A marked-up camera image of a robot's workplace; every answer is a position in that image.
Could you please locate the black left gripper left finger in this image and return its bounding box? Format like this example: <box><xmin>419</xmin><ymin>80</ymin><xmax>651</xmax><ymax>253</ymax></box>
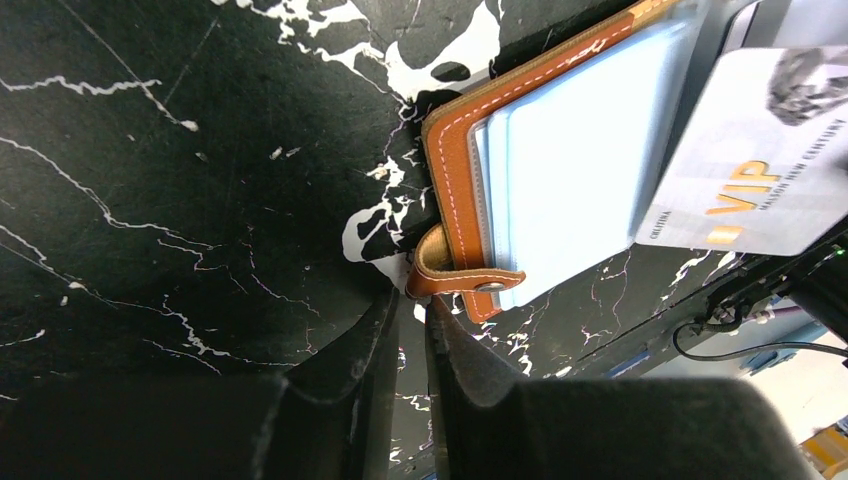
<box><xmin>1</xmin><ymin>291</ymin><xmax>399</xmax><ymax>479</ymax></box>

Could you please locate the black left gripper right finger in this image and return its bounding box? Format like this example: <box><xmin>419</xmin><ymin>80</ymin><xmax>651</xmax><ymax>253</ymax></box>
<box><xmin>425</xmin><ymin>298</ymin><xmax>810</xmax><ymax>479</ymax></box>

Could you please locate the silver VIP credit card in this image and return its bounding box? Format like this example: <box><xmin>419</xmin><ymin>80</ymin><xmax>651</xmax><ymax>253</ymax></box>
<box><xmin>635</xmin><ymin>45</ymin><xmax>847</xmax><ymax>256</ymax></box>

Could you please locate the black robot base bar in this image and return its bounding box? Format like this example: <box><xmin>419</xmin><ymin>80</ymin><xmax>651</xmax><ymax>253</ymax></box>
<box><xmin>550</xmin><ymin>256</ymin><xmax>798</xmax><ymax>379</ymax></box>

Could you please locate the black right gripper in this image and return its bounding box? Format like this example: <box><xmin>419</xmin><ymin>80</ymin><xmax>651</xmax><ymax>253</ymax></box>
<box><xmin>707</xmin><ymin>228</ymin><xmax>847</xmax><ymax>341</ymax></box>

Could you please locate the orange leather card holder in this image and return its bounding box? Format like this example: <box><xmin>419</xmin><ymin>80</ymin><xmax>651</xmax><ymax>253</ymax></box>
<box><xmin>406</xmin><ymin>1</ymin><xmax>708</xmax><ymax>323</ymax></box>

